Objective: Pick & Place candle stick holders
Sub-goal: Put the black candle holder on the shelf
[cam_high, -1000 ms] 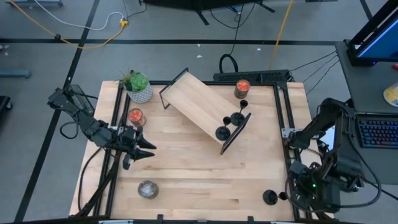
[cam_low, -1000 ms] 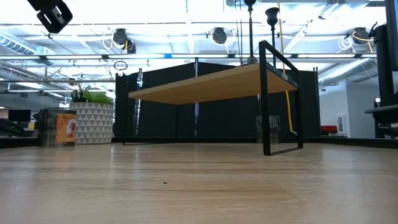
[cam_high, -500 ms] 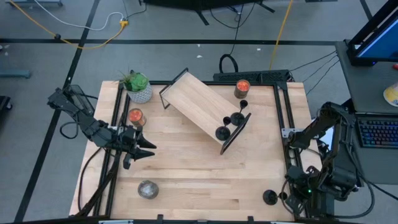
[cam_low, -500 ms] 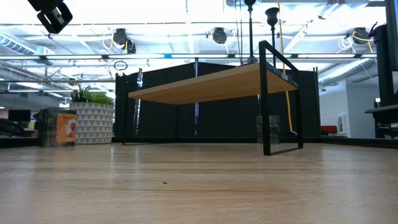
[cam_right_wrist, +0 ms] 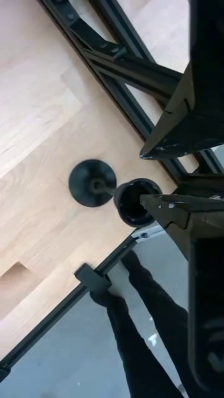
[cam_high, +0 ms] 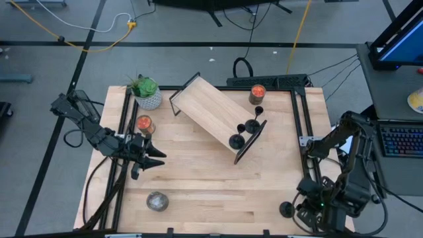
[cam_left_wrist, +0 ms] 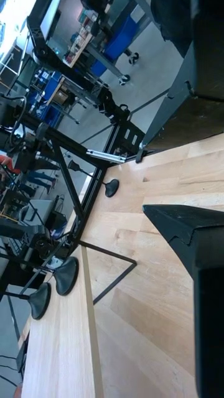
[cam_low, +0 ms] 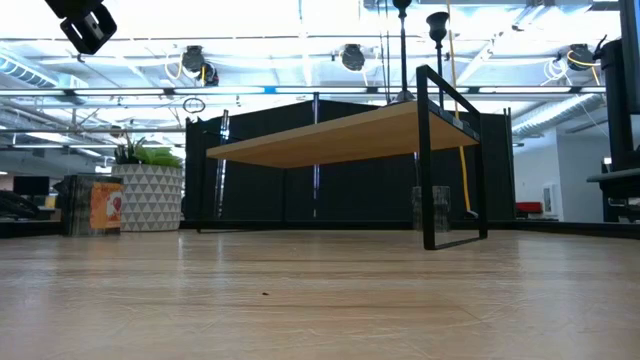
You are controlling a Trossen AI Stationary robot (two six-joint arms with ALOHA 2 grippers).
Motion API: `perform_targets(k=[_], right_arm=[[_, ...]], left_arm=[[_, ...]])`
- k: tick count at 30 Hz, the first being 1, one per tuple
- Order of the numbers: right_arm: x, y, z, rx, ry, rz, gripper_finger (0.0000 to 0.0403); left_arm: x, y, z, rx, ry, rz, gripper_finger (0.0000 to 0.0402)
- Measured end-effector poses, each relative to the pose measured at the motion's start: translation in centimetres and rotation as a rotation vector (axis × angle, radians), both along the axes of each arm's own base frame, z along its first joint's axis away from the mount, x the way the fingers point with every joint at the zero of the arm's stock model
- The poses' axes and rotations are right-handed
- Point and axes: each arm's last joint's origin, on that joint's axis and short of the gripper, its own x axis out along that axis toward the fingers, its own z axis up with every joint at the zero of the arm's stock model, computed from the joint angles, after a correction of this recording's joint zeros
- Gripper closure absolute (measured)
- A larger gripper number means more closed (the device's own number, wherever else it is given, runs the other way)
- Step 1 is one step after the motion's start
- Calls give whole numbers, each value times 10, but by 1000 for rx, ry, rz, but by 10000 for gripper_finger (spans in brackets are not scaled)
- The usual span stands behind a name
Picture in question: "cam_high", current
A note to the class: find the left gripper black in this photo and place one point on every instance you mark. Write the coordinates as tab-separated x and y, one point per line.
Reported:
137	152

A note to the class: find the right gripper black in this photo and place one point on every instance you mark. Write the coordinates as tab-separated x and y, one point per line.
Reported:
309	189

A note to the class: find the black candlestick holder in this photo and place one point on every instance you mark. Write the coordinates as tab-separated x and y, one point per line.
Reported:
252	126
237	141
287	210

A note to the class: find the orange lid candle jar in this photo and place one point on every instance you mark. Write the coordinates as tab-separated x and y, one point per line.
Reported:
257	94
145	124

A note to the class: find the grey lid candle jar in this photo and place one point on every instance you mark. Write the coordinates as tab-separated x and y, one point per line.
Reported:
157	201

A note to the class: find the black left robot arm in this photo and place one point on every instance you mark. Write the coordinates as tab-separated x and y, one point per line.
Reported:
96	135

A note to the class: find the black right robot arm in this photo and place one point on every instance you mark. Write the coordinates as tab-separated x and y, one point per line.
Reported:
333	135

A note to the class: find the white paper sheet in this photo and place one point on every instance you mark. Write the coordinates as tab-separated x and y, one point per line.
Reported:
345	147

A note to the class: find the black table edge clamp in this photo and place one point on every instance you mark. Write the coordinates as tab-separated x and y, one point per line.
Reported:
266	233
170	232

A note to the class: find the black caster wheel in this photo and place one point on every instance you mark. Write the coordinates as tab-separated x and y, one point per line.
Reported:
375	198

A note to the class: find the green plant in patterned pot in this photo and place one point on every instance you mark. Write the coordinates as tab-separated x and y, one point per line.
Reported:
147	91

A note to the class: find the dark grey keyboard tray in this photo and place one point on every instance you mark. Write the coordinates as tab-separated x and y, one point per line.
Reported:
396	175

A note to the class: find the backlit black keyboard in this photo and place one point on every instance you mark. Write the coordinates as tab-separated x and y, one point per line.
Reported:
401	140

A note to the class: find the grey side desk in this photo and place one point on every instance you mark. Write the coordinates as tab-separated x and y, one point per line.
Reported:
390	92

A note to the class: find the yellow white round plate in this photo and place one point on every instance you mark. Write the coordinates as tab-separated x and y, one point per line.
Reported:
416	100

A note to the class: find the small black floor knob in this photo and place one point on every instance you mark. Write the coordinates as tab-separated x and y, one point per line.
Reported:
61	38

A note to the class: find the black wheeled stand foot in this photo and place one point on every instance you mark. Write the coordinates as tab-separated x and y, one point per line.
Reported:
5	109

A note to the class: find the grey floor stand foot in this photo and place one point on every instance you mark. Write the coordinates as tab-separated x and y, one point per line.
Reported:
16	78
33	2

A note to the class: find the black backdrop panel on stand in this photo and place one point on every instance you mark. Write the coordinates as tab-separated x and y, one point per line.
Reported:
211	3

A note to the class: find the black computer monitor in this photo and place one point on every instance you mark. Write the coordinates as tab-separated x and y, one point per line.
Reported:
406	46

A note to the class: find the silver aluminium frame strip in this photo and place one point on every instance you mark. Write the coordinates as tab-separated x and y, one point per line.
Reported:
302	236
124	236

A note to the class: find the wooden shelf black metal frame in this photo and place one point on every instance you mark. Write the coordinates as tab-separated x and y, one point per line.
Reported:
211	109

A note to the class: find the black metal table frame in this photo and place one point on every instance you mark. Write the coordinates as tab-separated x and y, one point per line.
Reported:
295	112

